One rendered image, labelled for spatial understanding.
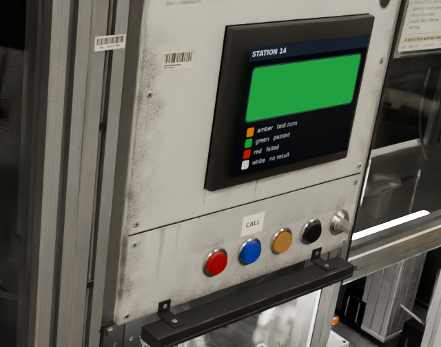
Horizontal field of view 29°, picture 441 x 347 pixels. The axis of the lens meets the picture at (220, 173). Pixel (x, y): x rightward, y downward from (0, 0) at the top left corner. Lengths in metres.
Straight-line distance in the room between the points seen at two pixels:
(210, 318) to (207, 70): 0.32
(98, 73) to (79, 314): 0.29
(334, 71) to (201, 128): 0.20
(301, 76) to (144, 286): 0.31
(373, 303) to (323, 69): 0.94
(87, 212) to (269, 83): 0.26
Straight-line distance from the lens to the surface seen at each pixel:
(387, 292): 1.90
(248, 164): 1.04
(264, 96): 1.01
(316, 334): 1.39
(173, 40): 0.93
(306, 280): 1.21
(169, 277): 1.07
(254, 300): 1.14
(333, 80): 1.10
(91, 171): 0.93
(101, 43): 0.88
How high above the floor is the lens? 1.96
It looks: 23 degrees down
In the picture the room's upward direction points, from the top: 8 degrees clockwise
